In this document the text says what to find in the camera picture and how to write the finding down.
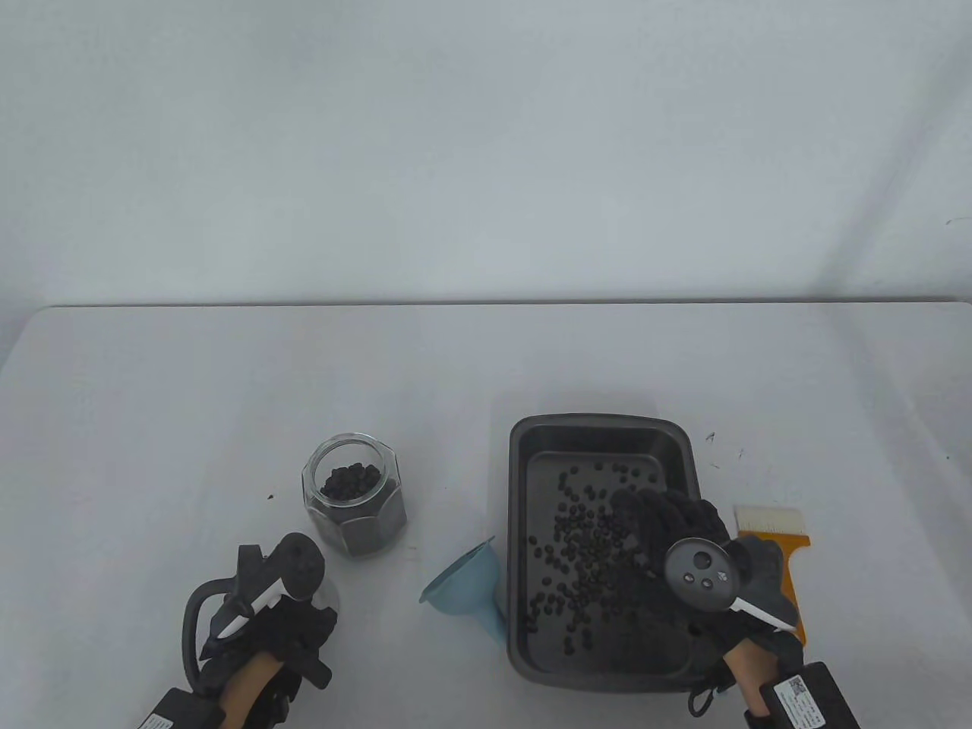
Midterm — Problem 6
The clear glass jar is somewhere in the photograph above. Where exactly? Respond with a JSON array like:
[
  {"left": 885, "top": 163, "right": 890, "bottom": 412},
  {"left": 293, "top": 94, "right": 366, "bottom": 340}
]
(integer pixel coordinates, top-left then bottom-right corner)
[{"left": 301, "top": 433, "right": 409, "bottom": 559}]

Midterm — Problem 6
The person's right forearm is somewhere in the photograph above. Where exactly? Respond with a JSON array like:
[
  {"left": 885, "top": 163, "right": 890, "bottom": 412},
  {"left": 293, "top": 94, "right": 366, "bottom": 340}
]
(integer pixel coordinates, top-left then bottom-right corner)
[{"left": 721, "top": 638, "right": 783, "bottom": 718}]

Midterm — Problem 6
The grey and white left controller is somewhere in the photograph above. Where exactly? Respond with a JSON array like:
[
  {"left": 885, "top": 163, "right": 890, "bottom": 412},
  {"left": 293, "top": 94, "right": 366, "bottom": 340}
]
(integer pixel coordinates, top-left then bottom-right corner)
[{"left": 182, "top": 533, "right": 326, "bottom": 688}]

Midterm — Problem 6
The person's left hand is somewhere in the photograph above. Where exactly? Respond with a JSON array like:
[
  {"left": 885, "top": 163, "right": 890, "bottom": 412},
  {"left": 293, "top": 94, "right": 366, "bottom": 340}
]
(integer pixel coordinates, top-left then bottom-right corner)
[{"left": 199, "top": 596, "right": 339, "bottom": 729}]

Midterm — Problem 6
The person's right hand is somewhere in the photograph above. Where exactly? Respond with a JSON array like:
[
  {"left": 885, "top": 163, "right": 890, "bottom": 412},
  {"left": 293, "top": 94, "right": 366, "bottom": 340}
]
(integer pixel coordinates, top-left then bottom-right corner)
[{"left": 611, "top": 488, "right": 806, "bottom": 684}]

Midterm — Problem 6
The black wrist box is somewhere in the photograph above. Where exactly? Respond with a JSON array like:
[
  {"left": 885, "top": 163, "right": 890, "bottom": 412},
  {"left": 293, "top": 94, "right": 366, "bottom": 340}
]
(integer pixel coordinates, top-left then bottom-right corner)
[
  {"left": 759, "top": 662, "right": 861, "bottom": 729},
  {"left": 137, "top": 687, "right": 229, "bottom": 729}
]

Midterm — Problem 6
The small batch of coffee beans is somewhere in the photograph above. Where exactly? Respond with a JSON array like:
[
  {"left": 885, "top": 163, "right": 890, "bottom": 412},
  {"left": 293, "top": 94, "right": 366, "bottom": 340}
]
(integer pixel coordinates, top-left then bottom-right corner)
[{"left": 525, "top": 462, "right": 661, "bottom": 654}]

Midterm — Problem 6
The black left wrist box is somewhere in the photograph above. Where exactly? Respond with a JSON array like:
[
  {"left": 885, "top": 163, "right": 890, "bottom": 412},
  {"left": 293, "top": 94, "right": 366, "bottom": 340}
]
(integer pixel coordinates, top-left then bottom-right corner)
[{"left": 137, "top": 687, "right": 229, "bottom": 729}]

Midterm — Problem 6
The light blue plastic funnel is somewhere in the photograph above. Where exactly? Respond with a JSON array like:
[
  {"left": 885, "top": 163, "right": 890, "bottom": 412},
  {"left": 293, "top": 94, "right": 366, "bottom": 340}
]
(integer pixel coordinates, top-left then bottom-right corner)
[{"left": 419, "top": 536, "right": 508, "bottom": 646}]

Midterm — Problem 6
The dark grey baking tray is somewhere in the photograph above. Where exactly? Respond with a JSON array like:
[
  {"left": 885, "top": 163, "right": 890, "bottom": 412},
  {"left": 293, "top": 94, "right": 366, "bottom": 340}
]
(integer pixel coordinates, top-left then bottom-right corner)
[{"left": 507, "top": 414, "right": 703, "bottom": 693}]

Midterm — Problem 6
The orange brush with white bristles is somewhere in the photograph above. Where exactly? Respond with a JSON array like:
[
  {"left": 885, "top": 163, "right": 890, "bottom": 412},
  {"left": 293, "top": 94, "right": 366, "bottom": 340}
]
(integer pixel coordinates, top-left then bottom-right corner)
[{"left": 734, "top": 507, "right": 810, "bottom": 646}]

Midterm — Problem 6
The grey and white controller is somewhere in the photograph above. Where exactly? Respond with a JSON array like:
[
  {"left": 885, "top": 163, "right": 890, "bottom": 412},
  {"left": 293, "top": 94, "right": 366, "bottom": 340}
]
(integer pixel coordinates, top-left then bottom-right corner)
[
  {"left": 182, "top": 533, "right": 326, "bottom": 688},
  {"left": 665, "top": 538, "right": 798, "bottom": 631}
]

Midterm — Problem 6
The grey and white right controller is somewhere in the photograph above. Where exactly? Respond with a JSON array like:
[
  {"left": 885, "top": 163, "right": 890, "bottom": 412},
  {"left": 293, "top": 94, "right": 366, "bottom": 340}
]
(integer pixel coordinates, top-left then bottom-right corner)
[{"left": 665, "top": 538, "right": 798, "bottom": 631}]

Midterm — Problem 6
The person's left forearm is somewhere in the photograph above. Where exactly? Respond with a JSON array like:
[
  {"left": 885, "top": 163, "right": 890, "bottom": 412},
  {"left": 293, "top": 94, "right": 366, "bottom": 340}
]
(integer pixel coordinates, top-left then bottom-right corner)
[{"left": 220, "top": 653, "right": 283, "bottom": 729}]

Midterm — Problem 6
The black right wrist box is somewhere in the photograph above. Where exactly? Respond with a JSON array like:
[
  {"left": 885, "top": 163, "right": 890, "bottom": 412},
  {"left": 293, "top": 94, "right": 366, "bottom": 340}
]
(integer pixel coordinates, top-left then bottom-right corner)
[{"left": 759, "top": 662, "right": 861, "bottom": 729}]

